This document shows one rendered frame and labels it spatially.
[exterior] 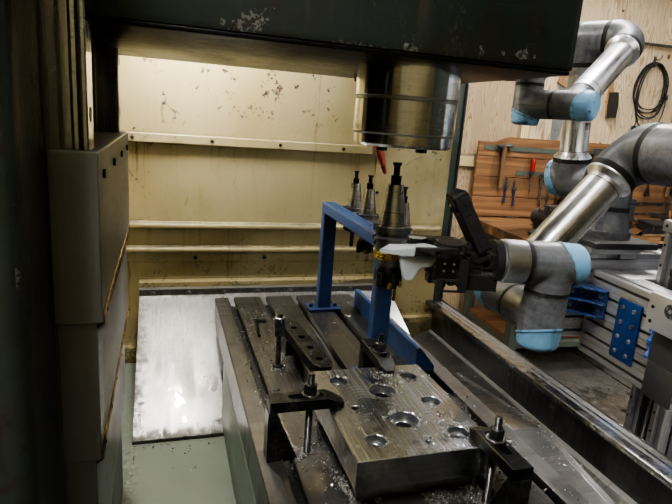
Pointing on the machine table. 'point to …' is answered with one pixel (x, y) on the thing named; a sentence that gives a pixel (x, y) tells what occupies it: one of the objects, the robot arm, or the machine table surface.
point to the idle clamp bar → (294, 337)
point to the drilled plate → (335, 419)
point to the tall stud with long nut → (279, 338)
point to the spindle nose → (406, 105)
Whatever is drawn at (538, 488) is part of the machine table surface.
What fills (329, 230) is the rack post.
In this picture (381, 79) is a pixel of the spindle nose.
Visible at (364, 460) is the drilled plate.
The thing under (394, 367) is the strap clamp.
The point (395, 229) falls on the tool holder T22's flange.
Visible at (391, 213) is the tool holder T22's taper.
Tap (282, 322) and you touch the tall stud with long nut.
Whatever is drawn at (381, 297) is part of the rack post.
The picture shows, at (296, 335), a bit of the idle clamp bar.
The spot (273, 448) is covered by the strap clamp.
